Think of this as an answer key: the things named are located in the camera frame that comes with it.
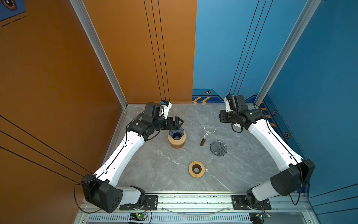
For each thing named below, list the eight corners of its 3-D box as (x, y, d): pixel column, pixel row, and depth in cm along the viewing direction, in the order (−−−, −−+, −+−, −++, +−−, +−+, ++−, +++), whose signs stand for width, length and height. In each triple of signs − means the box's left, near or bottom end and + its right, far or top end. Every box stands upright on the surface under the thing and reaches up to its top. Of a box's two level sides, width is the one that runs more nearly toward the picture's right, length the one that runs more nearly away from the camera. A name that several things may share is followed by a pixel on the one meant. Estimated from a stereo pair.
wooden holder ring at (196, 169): (188, 178, 83) (188, 177, 81) (188, 162, 89) (188, 161, 87) (205, 178, 83) (206, 177, 81) (204, 162, 89) (204, 161, 87)
